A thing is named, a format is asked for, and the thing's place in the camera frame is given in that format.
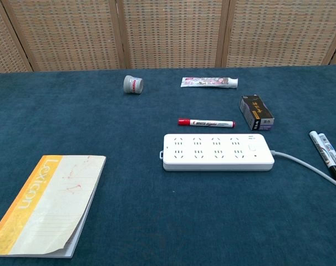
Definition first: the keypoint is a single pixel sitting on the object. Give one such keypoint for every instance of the white power strip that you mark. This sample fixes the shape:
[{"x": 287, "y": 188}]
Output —
[{"x": 218, "y": 159}]

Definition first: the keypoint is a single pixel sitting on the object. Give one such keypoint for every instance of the red whiteboard marker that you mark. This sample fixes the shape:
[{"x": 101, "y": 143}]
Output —
[{"x": 206, "y": 123}]

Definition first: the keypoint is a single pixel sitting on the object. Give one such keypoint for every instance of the small grey jar red label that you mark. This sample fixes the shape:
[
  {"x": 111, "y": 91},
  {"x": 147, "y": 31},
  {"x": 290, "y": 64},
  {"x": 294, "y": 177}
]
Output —
[{"x": 132, "y": 84}]

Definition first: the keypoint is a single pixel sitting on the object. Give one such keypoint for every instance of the white toothpaste tube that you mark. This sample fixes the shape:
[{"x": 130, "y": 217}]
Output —
[{"x": 206, "y": 82}]

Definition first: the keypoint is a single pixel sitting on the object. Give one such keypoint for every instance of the blue felt table cover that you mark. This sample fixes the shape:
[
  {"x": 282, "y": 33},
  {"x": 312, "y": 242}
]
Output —
[{"x": 145, "y": 216}]

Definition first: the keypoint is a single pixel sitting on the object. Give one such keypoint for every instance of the yellow and white notebook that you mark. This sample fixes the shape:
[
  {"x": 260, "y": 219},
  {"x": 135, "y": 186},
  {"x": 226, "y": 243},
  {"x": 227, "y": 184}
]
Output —
[{"x": 46, "y": 205}]

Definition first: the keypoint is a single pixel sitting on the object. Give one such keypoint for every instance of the black-capped whiteboard marker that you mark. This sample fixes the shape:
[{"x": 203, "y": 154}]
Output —
[{"x": 320, "y": 149}]

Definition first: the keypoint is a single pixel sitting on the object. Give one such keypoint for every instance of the blue-capped whiteboard marker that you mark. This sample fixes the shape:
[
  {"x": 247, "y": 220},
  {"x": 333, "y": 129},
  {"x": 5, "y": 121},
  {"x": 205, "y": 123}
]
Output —
[{"x": 331, "y": 148}]

